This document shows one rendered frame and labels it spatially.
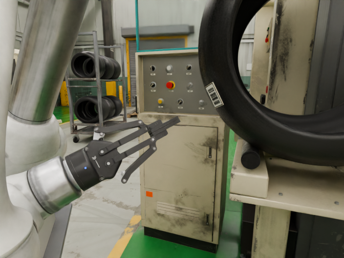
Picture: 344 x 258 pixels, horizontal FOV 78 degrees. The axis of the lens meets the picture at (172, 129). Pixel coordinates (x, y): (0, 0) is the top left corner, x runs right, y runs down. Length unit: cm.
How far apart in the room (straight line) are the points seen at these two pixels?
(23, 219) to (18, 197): 11
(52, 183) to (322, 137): 52
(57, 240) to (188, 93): 94
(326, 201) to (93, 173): 54
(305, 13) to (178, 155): 91
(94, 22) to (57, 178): 1118
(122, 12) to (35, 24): 1048
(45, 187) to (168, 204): 115
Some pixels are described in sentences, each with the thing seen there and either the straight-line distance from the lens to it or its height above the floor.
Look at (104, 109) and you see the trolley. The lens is 404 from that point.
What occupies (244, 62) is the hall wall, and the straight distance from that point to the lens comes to 977.
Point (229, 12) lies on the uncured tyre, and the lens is 53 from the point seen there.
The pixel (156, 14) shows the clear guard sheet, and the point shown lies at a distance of 138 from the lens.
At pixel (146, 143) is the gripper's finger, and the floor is 96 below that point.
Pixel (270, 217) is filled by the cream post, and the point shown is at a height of 53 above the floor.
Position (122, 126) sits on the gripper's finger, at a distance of 44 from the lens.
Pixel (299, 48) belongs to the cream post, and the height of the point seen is 121.
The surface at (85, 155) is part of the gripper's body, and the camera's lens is 41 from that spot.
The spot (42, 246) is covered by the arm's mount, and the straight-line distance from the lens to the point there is 70.
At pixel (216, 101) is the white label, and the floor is 104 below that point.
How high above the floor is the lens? 108
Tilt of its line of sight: 12 degrees down
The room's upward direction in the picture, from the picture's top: straight up
